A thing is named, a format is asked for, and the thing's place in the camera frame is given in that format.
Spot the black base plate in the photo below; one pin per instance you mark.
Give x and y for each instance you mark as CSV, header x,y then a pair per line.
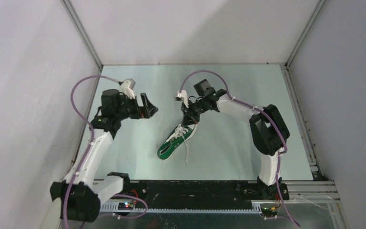
x,y
202,195

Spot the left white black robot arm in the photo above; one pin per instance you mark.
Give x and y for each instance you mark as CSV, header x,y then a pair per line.
x,y
81,199

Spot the left controller board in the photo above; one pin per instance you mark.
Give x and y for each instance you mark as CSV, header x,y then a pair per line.
x,y
125,206

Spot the controller board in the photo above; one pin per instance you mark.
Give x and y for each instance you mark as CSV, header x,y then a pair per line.
x,y
270,212
125,206

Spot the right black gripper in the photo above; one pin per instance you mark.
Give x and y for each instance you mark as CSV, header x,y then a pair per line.
x,y
189,118

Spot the right controller board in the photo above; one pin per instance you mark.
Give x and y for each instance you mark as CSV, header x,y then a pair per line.
x,y
270,212

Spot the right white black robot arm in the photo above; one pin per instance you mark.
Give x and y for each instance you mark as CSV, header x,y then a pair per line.
x,y
268,129

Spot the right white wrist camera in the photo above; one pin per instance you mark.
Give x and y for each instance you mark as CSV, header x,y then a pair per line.
x,y
182,96

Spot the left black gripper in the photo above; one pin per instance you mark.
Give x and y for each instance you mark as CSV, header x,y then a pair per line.
x,y
144,112

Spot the green canvas sneaker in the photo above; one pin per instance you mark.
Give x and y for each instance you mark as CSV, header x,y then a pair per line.
x,y
167,149

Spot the white shoelace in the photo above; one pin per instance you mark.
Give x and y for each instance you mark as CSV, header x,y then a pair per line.
x,y
182,131

